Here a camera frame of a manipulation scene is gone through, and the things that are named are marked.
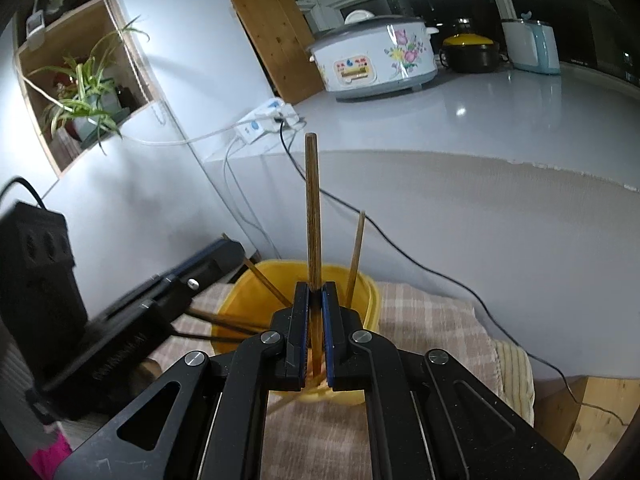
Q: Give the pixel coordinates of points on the potted spider plant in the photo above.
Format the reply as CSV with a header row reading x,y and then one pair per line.
x,y
82,95

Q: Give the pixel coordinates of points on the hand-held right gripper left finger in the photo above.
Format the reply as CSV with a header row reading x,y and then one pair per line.
x,y
300,330

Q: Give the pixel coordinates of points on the striped beige cloth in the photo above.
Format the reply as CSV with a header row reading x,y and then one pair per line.
x,y
515,380

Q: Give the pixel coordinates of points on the white floral rice cooker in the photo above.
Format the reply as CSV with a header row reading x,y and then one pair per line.
x,y
370,60

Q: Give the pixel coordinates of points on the wooden board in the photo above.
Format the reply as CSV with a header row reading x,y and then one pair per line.
x,y
280,45

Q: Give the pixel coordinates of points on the black chopstick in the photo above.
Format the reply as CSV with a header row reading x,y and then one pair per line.
x,y
205,335

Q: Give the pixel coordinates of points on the black pot with yellow lid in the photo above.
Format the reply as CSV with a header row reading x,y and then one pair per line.
x,y
470,57

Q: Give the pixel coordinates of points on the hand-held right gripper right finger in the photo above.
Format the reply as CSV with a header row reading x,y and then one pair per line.
x,y
328,325

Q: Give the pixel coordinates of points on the light wooden stool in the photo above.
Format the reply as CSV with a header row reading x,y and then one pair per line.
x,y
590,435

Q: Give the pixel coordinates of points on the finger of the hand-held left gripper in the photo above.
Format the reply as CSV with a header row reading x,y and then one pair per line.
x,y
210,265

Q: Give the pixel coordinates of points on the small white device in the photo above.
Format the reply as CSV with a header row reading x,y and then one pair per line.
x,y
35,27

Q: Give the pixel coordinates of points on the thin light wooden chopstick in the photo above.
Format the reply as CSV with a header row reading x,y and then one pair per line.
x,y
355,260

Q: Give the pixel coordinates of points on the white power strip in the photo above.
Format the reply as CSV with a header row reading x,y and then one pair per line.
x,y
257,122

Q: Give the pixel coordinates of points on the white and blue kettle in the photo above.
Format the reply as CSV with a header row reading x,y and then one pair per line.
x,y
530,45

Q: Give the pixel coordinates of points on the brown wooden chopstick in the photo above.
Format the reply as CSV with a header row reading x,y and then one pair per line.
x,y
225,320
312,210

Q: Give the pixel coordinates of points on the pink clothing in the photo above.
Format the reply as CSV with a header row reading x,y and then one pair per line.
x,y
50,455

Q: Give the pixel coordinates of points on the yellow plastic utensil holder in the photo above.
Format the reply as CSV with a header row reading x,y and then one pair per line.
x,y
250,300

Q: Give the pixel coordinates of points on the beige checked tablecloth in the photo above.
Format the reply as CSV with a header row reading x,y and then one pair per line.
x,y
425,330

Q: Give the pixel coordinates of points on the thin brown chopstick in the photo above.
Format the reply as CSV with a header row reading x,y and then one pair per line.
x,y
265,280

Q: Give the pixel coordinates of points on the wooden wall shelf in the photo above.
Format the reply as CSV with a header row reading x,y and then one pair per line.
x,y
65,21

